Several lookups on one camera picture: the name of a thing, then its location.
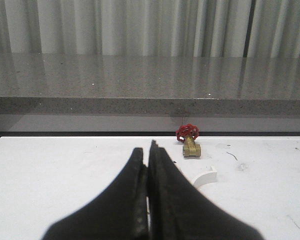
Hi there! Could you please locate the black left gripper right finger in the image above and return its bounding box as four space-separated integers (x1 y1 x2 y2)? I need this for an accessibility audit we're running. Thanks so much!
147 141 263 240

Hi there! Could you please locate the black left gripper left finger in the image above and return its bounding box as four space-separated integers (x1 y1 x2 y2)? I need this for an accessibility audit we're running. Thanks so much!
43 147 149 240

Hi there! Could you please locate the white half clamp left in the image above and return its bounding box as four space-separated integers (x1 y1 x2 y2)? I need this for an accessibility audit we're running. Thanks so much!
191 165 218 189

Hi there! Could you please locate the grey stone countertop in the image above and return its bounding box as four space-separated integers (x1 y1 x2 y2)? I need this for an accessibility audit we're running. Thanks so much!
0 53 300 118

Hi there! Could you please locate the brass valve red handle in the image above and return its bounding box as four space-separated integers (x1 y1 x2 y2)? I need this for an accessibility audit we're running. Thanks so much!
175 124 201 158

